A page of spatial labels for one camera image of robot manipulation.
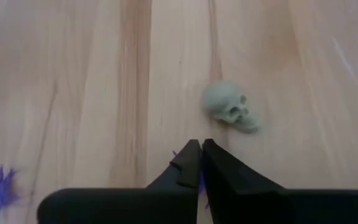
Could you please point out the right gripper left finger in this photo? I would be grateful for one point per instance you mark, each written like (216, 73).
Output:
(120, 208)

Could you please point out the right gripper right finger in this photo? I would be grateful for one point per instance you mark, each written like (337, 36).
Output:
(291, 208)

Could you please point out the bone white plastic skull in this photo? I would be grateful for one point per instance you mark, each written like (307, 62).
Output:
(225, 102)

